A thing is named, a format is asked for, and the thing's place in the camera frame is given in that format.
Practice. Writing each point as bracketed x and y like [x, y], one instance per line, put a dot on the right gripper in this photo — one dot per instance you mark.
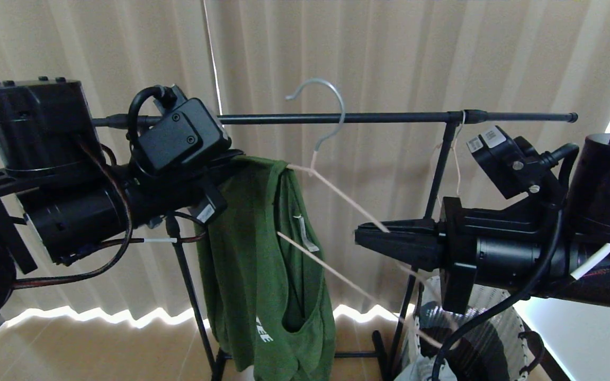
[511, 262]

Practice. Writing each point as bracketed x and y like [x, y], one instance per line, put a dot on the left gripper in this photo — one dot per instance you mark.
[82, 222]

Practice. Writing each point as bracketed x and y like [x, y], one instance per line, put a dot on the pink clothes hanger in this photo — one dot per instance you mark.
[456, 159]
[347, 200]

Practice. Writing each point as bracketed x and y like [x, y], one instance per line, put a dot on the green long-sleeved shirt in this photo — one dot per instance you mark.
[241, 254]

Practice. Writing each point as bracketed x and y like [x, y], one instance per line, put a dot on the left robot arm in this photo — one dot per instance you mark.
[35, 127]

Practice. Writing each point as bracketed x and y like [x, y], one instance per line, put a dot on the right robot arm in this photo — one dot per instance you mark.
[607, 185]

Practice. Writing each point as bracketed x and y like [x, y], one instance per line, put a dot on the black clothes rack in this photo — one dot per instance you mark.
[389, 117]

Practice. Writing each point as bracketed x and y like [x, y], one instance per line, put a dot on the white laundry basket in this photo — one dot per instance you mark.
[511, 338]

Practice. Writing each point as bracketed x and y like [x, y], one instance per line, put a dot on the pale grey garment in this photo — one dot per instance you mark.
[416, 373]

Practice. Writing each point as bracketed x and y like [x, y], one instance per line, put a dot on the beige curtain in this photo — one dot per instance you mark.
[337, 53]

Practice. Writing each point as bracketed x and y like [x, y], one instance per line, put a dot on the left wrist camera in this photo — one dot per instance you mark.
[178, 137]

